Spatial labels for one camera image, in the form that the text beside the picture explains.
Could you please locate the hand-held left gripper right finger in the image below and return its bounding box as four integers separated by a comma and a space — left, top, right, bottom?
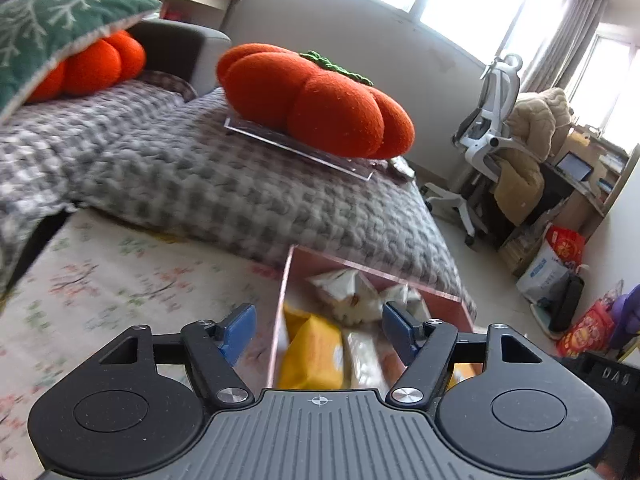
382, 301, 544, 406

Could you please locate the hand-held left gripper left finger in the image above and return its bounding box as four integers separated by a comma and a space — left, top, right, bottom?
98, 303, 257, 409

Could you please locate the pink box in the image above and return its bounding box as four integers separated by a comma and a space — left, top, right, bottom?
265, 245, 476, 391

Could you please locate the yellow snack packet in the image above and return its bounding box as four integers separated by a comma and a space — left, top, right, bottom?
283, 301, 322, 346
277, 314, 346, 391

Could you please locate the white snack packet orange print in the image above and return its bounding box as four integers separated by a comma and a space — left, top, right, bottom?
331, 290, 387, 327

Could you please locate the red printed packet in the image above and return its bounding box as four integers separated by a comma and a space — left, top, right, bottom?
556, 302, 616, 358

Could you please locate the purple object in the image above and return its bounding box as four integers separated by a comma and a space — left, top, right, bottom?
607, 292, 640, 351

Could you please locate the black bag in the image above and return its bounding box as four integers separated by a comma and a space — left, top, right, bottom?
547, 275, 586, 333

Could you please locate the white and blue sack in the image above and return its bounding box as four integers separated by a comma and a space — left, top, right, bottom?
516, 242, 571, 306

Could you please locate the floral bed sheet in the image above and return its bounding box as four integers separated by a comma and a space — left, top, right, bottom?
0, 207, 287, 480

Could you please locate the grey checked blanket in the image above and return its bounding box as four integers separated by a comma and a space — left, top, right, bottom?
0, 70, 478, 322

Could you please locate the red gift bag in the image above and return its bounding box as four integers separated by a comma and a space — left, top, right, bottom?
545, 224, 587, 267

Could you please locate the clear acrylic board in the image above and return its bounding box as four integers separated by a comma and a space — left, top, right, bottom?
223, 117, 375, 182

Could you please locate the wooden desk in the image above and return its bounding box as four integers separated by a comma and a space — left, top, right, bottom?
497, 125, 640, 277

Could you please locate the laptop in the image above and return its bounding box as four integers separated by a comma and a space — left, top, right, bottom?
555, 152, 595, 182

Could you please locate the large orange pumpkin pillow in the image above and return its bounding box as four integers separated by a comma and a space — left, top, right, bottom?
216, 43, 416, 160

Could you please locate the white office chair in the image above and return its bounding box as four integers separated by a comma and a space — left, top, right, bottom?
422, 53, 524, 247

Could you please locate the beige padded coat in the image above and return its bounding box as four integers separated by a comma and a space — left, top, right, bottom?
492, 87, 573, 227

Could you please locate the grey sofa armrest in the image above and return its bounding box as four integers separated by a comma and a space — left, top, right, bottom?
127, 19, 232, 98

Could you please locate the small orange pumpkin pillow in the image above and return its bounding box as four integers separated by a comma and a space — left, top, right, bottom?
22, 30, 147, 106

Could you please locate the small window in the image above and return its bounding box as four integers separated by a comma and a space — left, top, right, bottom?
570, 35, 640, 156

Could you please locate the grey curtain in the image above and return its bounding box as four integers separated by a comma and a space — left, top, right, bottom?
520, 0, 608, 93

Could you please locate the green branch-print cushion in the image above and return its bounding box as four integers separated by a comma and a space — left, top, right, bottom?
0, 0, 163, 120

